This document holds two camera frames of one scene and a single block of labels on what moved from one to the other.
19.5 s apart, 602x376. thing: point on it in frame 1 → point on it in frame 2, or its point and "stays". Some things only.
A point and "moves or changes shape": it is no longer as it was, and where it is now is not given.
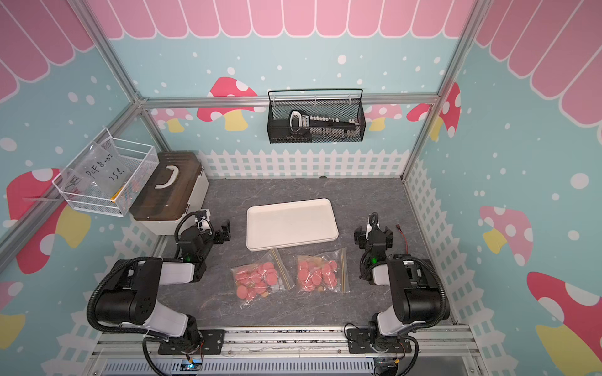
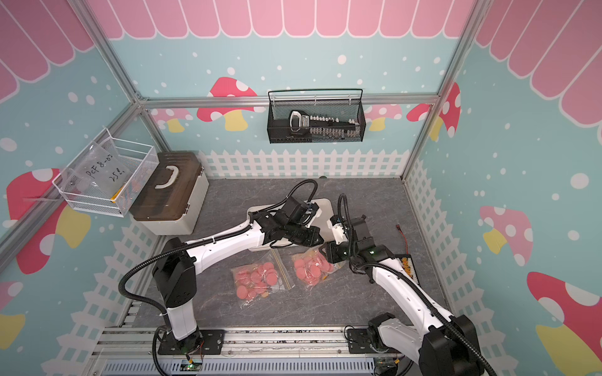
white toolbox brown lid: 178,187 stays
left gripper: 226,233 → 310,240
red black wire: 404,237 stays
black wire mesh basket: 316,115 stays
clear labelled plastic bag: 103,171 stays
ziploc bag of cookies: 323,272 moves or changes shape
